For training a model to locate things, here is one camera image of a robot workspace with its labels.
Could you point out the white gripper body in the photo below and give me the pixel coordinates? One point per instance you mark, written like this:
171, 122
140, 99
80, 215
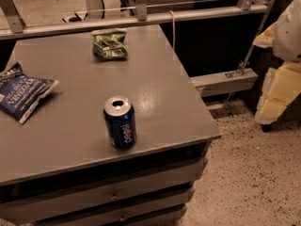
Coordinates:
289, 37

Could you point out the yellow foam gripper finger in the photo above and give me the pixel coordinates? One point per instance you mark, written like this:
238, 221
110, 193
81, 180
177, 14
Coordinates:
286, 87

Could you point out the blue pepsi can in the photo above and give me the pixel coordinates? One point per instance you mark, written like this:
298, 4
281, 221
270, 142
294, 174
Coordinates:
119, 115

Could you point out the dark cabinet on wheels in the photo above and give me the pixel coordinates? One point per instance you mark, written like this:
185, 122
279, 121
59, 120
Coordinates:
265, 65

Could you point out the green snack bag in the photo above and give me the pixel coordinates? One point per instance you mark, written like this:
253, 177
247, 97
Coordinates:
108, 44

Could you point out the grey drawer cabinet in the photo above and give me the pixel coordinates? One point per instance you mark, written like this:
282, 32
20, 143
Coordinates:
60, 169

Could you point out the blue vinegar chip bag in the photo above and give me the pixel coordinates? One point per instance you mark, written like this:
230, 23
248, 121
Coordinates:
20, 94

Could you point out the grey metal rail frame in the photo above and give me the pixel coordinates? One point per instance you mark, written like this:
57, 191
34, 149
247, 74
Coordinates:
212, 84

